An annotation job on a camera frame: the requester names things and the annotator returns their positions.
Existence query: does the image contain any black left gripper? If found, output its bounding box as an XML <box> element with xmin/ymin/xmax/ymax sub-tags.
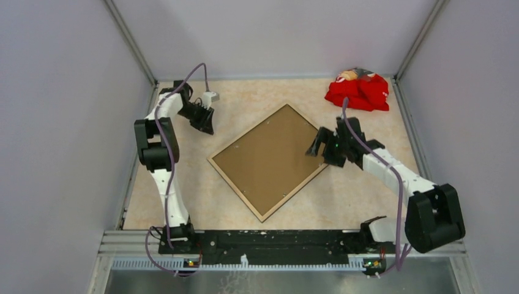
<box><xmin>177</xmin><ymin>102</ymin><xmax>214</xmax><ymax>135</ymax></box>

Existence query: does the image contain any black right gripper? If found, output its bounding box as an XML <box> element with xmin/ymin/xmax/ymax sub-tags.
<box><xmin>305</xmin><ymin>126</ymin><xmax>349</xmax><ymax>168</ymax></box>

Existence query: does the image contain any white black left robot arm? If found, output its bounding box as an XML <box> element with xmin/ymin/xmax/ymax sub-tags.
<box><xmin>133</xmin><ymin>80</ymin><xmax>220</xmax><ymax>253</ymax></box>

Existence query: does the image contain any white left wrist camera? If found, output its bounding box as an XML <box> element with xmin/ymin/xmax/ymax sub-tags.
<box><xmin>201</xmin><ymin>91</ymin><xmax>220</xmax><ymax>109</ymax></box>

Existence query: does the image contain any wooden picture frame with glass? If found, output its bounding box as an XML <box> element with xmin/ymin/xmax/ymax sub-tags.
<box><xmin>207</xmin><ymin>103</ymin><xmax>329</xmax><ymax>224</ymax></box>

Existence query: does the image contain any red crumpled cloth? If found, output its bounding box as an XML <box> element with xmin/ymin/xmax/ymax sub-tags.
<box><xmin>324</xmin><ymin>67</ymin><xmax>389</xmax><ymax>111</ymax></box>

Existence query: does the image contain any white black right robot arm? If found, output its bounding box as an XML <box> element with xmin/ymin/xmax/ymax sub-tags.
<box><xmin>305</xmin><ymin>117</ymin><xmax>466</xmax><ymax>254</ymax></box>

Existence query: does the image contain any aluminium front rail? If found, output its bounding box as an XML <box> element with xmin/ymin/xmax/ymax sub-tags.
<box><xmin>89</xmin><ymin>230</ymin><xmax>481</xmax><ymax>293</ymax></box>

